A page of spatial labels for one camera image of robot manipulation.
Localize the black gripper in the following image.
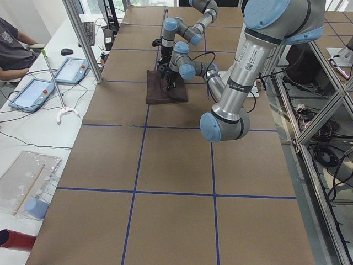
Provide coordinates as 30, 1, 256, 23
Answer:
166, 70, 178, 91
159, 46, 172, 65

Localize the brown t-shirt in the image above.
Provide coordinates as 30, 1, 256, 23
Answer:
146, 70, 188, 104

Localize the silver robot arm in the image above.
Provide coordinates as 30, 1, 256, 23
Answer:
152, 0, 218, 66
162, 1, 325, 142

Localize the black keyboard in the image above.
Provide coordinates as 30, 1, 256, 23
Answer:
82, 22, 95, 46

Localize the far blue teach pendant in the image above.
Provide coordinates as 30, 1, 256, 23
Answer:
55, 57, 89, 85

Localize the blue teach pendant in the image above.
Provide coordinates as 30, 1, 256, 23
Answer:
55, 57, 89, 85
8, 78, 55, 113

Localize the black computer mouse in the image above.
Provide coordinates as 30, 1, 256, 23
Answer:
60, 48, 73, 56

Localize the grabber stick tool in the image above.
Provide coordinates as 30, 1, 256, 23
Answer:
41, 49, 80, 125

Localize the near blue teach pendant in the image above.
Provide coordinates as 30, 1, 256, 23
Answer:
8, 78, 55, 113

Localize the seated person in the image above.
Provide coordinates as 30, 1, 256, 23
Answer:
1, 18, 39, 81

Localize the clear plastic tray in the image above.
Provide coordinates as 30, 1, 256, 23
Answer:
1, 151, 62, 220

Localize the blue plastic cup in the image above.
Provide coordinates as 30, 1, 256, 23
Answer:
24, 199, 50, 220

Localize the red cylinder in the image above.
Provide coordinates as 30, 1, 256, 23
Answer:
1, 229, 36, 252

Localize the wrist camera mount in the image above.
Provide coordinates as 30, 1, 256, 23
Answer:
157, 63, 169, 79
152, 39, 162, 47

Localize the white pedestal column base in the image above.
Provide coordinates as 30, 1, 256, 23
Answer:
217, 68, 261, 98

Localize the aluminium frame post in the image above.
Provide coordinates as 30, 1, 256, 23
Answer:
62, 0, 103, 84

